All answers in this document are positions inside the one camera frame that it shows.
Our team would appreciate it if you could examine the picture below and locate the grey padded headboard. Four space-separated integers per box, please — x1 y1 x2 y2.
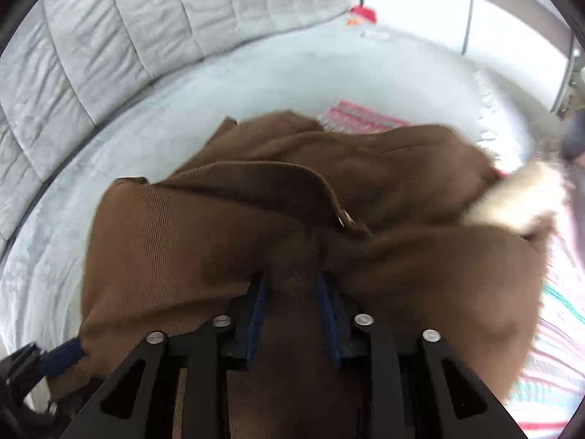
0 0 360 257

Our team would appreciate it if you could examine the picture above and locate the grey bed sheet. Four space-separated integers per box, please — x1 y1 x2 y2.
0 18 567 421

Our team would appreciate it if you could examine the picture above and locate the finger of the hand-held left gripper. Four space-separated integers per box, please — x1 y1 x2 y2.
7 338 88 391

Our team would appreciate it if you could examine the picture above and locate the white wardrobe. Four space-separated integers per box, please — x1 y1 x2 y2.
359 0 581 115

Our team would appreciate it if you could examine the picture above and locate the dark grey garment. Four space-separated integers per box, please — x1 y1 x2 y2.
561 114 585 163

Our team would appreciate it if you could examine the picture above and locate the red object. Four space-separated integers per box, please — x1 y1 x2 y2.
348 4 380 26

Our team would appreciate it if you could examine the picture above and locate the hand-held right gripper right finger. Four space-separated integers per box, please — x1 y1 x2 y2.
315 274 529 439

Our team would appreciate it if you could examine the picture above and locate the brown coat with fur trim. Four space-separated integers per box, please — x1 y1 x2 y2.
46 110 567 439

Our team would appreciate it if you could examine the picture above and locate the pink striped blanket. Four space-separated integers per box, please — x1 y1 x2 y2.
319 100 585 437

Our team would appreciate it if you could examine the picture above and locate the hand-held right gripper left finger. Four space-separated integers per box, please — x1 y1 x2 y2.
59 276 270 439

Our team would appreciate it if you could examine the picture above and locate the grey patterned blanket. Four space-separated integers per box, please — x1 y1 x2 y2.
471 71 508 156

